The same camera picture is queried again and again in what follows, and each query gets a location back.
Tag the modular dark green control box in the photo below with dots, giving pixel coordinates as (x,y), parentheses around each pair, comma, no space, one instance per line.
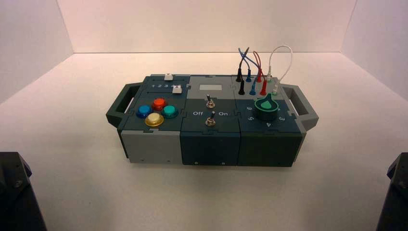
(208,146)

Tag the green rotary knob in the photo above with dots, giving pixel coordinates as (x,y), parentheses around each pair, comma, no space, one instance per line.
(266,109)

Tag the blue push button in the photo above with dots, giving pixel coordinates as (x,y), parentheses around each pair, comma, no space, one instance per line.
(144,111)

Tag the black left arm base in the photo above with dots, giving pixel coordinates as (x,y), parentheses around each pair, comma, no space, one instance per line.
(17,197)

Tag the yellow push button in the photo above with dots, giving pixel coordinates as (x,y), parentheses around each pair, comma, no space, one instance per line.
(154,120)

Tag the red push button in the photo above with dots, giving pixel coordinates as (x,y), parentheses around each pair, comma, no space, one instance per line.
(159,103)

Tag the metal toggle switch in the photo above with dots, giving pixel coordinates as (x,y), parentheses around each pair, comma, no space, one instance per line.
(209,103)
(210,121)

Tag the green push button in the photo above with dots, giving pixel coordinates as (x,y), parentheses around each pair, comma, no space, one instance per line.
(169,111)

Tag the grey display screen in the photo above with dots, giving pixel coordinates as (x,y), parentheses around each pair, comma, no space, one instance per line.
(210,87)

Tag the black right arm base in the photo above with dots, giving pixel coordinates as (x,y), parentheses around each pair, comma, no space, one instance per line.
(395,201)

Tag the white slider knob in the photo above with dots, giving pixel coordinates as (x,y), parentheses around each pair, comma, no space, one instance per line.
(176,91)
(168,77)

